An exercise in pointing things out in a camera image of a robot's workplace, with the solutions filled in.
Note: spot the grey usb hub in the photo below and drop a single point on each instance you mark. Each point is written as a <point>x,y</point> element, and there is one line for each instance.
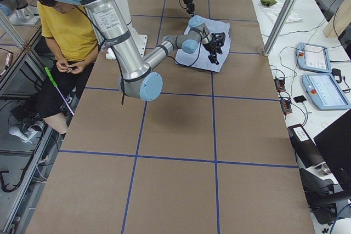
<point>280,85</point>
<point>285,105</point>

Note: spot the person in yellow shirt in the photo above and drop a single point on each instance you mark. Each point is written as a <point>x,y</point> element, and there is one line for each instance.
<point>70,37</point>

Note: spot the folded green cloth pouch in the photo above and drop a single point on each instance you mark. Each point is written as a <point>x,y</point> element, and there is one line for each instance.
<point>268,3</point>

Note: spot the right grey USB hub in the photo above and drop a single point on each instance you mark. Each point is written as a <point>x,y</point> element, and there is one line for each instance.
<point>285,105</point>

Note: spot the light blue striped shirt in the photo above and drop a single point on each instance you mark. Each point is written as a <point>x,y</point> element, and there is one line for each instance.
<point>193,54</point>

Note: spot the black power adapter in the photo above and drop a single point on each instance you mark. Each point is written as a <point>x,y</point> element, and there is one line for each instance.
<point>337,75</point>

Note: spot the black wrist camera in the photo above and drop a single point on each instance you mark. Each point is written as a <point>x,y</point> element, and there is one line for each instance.
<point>218,39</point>

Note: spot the left grey USB hub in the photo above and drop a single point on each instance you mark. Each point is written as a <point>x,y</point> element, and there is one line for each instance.
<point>280,85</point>

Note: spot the black monitor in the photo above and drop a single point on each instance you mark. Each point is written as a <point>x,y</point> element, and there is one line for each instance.
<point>333,143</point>

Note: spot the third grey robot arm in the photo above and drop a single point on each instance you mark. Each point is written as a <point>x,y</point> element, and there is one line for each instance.
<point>19,12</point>

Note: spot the left blue teach pendant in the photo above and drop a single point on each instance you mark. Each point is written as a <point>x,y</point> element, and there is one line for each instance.
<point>313,57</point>

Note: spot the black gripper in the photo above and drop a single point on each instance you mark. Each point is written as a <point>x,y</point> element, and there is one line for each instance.
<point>188,0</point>
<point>211,45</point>

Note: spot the blue teach pendant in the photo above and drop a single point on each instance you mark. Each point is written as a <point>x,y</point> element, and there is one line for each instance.
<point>313,57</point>
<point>324,91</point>

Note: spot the aluminium frame post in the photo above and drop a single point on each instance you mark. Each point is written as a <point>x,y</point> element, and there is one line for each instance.
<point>285,11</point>

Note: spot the right blue teach pendant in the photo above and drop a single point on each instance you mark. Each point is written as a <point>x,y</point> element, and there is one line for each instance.
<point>324,91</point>

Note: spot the black label printer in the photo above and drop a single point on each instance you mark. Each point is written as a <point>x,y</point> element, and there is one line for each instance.
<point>307,153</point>

